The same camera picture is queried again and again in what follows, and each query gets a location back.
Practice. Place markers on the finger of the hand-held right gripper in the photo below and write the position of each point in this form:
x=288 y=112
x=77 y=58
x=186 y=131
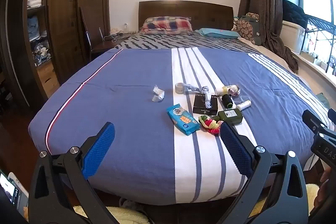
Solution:
x=324 y=146

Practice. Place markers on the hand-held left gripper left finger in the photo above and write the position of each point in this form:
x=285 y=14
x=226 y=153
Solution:
x=98 y=150

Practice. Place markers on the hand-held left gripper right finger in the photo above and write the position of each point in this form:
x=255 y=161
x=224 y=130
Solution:
x=233 y=148

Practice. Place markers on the clear plastic box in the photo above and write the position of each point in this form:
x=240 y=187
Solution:
x=242 y=98

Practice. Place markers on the frayed denim cloth strip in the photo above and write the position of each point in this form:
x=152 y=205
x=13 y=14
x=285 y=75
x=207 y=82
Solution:
x=207 y=99

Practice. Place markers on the person's right hand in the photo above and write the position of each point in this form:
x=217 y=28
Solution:
x=328 y=179

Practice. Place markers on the dark green bottle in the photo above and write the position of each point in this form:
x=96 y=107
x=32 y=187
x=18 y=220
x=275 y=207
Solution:
x=230 y=117

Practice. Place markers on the colourful knitted scrunchie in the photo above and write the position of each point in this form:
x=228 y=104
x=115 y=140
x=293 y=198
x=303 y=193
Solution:
x=211 y=124

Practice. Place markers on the white thread spool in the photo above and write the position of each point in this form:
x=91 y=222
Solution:
x=242 y=105

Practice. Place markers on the black thread spool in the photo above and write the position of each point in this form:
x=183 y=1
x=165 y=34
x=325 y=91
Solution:
x=227 y=101

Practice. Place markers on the black flat box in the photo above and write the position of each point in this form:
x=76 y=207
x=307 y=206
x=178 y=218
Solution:
x=200 y=106

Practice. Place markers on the blue striped blanket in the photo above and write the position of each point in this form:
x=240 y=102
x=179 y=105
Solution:
x=131 y=108

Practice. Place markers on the blue wipes packet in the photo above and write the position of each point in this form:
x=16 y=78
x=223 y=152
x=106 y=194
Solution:
x=183 y=123

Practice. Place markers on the white yellow bottle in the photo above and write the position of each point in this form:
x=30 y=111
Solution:
x=223 y=89

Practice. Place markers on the grey slipper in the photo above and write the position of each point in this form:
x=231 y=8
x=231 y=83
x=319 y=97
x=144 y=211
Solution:
x=131 y=205

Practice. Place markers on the yellow fluffy rug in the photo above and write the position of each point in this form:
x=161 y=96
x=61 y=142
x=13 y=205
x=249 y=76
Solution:
x=126 y=217

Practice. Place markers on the beige tape roll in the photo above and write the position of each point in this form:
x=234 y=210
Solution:
x=179 y=88

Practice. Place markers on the clear plastic wrapper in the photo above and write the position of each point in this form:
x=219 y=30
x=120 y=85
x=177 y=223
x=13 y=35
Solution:
x=157 y=96

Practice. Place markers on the smartphone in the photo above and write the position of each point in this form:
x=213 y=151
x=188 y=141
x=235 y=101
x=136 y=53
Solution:
x=13 y=193

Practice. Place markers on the dark wooden nightstand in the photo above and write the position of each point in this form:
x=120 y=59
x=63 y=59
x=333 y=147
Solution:
x=105 y=45

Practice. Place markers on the white storage box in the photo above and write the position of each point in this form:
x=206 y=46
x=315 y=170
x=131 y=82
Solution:
x=294 y=35

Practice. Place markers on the teal pillow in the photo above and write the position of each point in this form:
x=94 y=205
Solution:
x=218 y=33

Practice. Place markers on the dark chair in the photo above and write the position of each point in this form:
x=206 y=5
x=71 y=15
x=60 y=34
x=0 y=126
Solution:
x=86 y=35

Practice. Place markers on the circle patterned bag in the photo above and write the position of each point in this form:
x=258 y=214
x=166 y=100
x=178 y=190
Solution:
x=246 y=28

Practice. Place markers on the black metal rack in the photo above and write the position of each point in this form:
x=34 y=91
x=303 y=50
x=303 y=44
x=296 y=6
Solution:
x=321 y=26

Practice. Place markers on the grey zigzag bed sheet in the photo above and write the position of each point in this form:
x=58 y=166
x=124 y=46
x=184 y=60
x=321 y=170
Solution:
x=170 y=41

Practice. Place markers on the dark wooden wardrobe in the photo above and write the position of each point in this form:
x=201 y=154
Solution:
x=68 y=16

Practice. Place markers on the light blue folded clothes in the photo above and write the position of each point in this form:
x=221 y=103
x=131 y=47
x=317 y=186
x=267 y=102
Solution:
x=35 y=28

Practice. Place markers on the black quilted jacket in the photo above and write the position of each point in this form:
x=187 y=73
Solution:
x=292 y=12

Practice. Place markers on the plaid pillow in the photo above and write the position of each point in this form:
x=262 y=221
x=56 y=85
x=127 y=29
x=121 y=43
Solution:
x=166 y=24

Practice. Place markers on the dark wooden headboard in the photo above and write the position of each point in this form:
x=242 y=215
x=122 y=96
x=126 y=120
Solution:
x=183 y=10

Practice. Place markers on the brown curtain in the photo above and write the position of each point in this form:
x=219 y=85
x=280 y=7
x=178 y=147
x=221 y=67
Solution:
x=262 y=3

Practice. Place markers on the white striped basket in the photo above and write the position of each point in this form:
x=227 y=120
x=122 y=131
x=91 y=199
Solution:
x=34 y=1

